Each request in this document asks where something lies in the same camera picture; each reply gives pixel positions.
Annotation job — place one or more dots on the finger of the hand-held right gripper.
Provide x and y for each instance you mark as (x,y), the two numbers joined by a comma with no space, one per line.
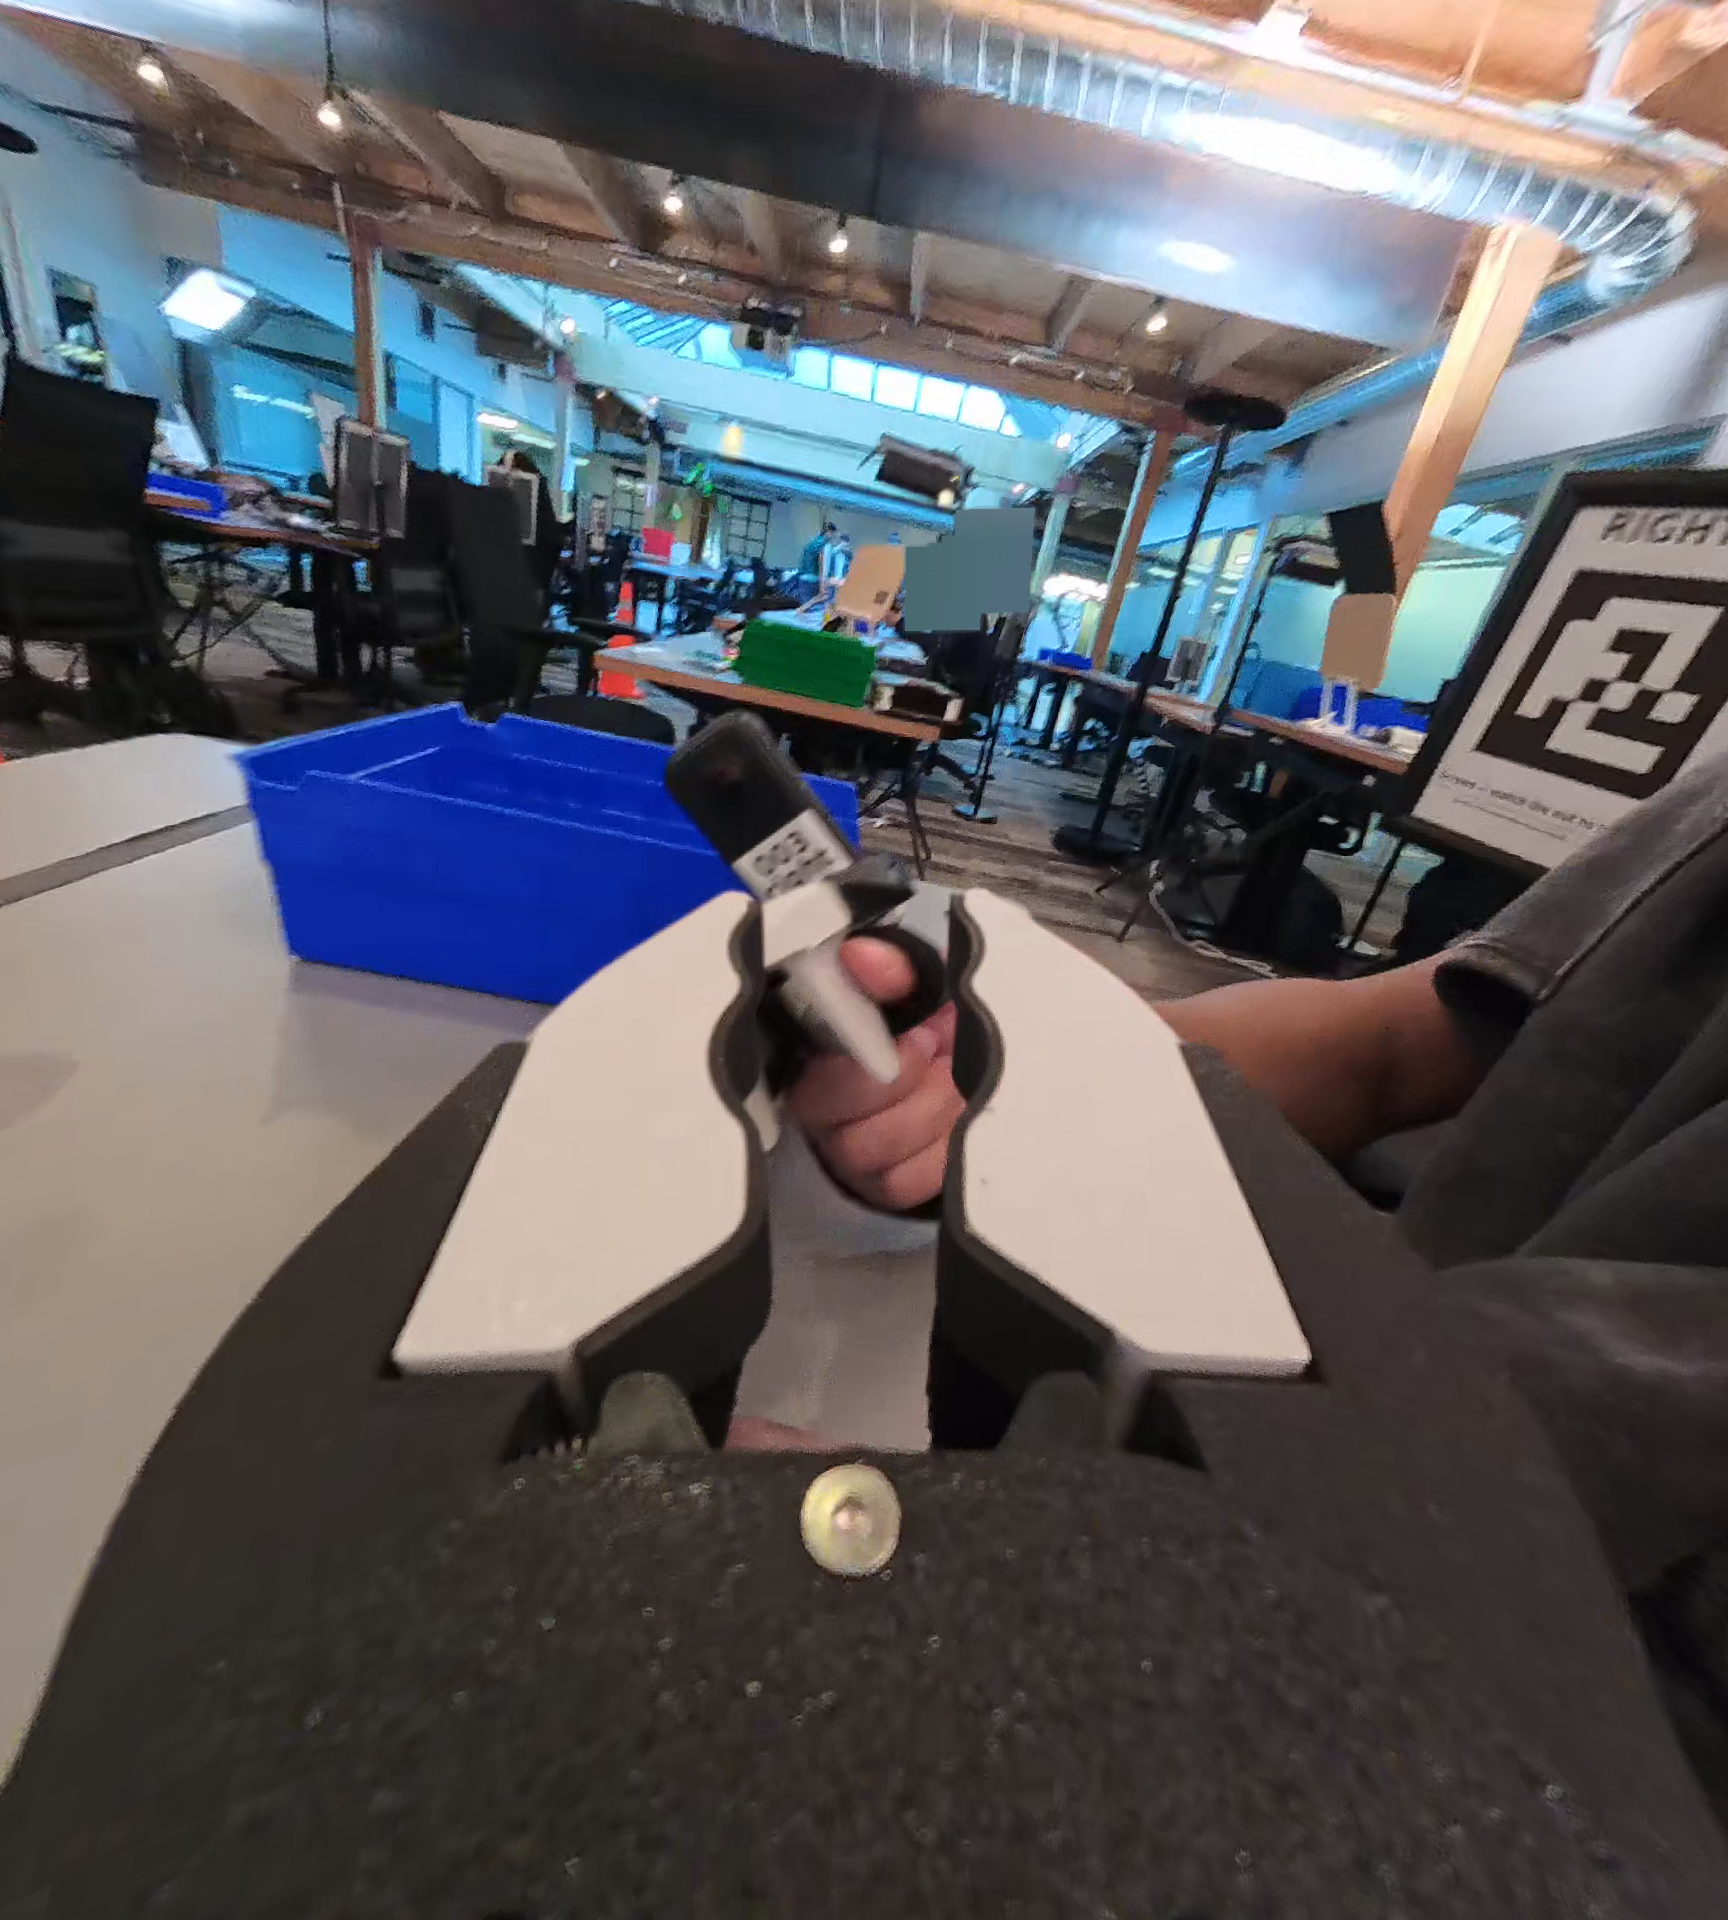
(812,960)
(765,1112)

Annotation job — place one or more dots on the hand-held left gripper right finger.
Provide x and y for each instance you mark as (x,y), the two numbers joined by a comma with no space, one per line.
(1134,1201)

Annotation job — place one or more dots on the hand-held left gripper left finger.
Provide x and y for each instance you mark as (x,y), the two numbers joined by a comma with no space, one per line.
(579,1201)

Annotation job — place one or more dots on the blue plastic bin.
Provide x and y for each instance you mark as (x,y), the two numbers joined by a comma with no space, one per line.
(429,871)

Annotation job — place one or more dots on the person's right hand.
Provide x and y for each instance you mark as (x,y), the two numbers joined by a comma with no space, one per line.
(879,1141)

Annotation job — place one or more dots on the wooden table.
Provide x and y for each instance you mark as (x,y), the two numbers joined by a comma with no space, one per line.
(685,668)

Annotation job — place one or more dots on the green plastic bin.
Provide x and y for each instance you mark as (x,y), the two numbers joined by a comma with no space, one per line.
(804,661)

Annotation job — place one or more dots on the tan board on stand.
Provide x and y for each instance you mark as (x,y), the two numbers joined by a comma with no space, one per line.
(872,584)

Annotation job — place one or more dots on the black office chair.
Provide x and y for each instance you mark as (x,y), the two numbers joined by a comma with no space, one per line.
(69,495)
(482,601)

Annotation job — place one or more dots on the black hanging panel light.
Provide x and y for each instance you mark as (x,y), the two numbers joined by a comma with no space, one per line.
(917,464)

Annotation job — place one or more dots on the white ceiling projector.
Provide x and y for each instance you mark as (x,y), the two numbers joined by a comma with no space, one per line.
(767,333)

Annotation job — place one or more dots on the person's dark shirt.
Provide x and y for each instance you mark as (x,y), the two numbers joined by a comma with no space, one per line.
(1674,1201)

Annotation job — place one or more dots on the document stand with black board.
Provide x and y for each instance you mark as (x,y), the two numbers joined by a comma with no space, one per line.
(1358,639)

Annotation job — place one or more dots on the framed marker sign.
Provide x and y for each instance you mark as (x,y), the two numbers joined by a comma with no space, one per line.
(1629,675)

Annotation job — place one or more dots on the silver air duct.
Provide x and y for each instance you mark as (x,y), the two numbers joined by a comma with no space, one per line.
(1629,225)

